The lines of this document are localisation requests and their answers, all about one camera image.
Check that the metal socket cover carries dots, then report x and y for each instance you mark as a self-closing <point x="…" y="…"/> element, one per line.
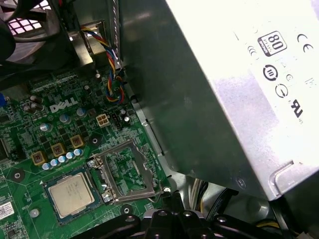
<point x="145" y="169"/>

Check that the silver CPU chip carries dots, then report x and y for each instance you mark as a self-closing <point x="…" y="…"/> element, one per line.
<point x="71" y="194"/>

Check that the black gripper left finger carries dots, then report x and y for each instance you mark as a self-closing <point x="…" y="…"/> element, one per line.
<point x="159" y="224"/>

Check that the grey power supply unit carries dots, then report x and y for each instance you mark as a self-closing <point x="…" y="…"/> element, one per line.
<point x="199" y="99"/>

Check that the black case fan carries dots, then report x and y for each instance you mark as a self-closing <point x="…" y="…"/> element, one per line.
<point x="52" y="30"/>

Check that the white four-pin power socket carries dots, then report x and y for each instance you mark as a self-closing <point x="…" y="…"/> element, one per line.
<point x="102" y="121"/>

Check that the green motherboard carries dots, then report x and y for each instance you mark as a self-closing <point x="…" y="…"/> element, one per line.
<point x="113" y="139"/>

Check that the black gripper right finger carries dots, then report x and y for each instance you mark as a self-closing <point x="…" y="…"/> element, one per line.
<point x="192" y="224"/>

